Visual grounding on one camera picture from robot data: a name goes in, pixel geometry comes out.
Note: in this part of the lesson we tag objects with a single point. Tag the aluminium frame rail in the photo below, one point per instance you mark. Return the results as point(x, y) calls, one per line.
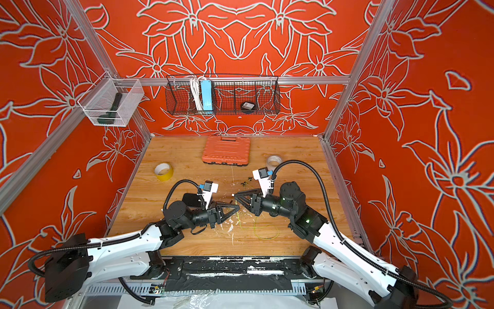
point(282, 81)

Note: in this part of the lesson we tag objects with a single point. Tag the clear acrylic box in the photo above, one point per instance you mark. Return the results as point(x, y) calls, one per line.
point(98, 98)

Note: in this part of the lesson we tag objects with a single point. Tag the yellow tape roll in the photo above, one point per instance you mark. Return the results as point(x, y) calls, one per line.
point(164, 171)

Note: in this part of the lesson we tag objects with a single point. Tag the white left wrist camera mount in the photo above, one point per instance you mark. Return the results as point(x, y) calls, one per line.
point(206, 191)

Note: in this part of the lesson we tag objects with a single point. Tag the small black box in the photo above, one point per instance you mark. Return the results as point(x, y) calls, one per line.
point(248, 107)

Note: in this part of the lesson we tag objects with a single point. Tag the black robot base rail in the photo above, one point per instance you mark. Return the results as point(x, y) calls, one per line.
point(271, 274)

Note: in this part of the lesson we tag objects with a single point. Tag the orange plastic tool case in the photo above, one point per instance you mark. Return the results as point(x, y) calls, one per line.
point(227, 150)

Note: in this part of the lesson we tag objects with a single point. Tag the black wire basket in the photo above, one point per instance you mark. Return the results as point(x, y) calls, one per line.
point(184, 98)

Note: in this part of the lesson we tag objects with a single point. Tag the light blue power bank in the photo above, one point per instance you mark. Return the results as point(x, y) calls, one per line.
point(207, 92)

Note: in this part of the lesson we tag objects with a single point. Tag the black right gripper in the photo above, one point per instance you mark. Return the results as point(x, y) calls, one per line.
point(259, 203)

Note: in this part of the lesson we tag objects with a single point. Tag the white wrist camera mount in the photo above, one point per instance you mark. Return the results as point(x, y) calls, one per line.
point(206, 191)
point(263, 176)

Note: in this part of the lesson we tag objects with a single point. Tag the clear tape roll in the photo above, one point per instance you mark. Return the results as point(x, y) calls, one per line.
point(273, 161)

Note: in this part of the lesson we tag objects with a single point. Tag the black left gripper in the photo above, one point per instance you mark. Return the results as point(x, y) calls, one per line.
point(211, 215)

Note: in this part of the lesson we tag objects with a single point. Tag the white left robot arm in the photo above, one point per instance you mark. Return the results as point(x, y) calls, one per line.
point(81, 262)

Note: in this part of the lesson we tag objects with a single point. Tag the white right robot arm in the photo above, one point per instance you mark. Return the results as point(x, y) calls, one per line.
point(331, 256)

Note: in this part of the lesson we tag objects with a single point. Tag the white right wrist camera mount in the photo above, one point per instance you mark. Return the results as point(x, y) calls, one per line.
point(263, 176)

